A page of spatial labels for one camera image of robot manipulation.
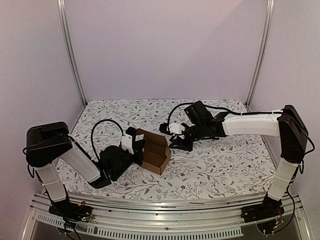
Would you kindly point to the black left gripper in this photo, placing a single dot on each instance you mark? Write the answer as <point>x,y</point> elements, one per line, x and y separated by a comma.
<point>138,147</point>

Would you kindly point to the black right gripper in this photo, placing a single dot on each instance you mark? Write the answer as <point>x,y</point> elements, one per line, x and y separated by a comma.
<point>184,136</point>

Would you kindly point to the brown cardboard box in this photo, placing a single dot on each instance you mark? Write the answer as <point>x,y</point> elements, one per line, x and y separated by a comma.
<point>156,152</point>

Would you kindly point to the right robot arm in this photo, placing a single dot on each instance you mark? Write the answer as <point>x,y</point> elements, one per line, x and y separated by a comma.
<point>283,130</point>

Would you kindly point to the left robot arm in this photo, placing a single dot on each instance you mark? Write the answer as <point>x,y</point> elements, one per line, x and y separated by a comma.
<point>49,142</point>

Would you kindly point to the floral patterned table cloth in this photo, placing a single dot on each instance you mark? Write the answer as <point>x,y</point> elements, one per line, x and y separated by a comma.
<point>227,167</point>

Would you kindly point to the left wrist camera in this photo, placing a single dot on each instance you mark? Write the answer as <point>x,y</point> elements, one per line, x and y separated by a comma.
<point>128,139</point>

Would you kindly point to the aluminium front rail base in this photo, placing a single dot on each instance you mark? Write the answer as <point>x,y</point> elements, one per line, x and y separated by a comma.
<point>205,219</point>

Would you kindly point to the aluminium frame post right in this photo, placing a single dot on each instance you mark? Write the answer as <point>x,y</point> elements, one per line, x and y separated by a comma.
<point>270,4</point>

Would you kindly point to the aluminium frame post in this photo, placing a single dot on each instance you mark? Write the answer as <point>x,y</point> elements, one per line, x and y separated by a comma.
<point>62,11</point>
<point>270,4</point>

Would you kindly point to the aluminium frame post left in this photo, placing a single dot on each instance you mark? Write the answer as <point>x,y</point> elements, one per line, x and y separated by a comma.
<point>62,11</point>

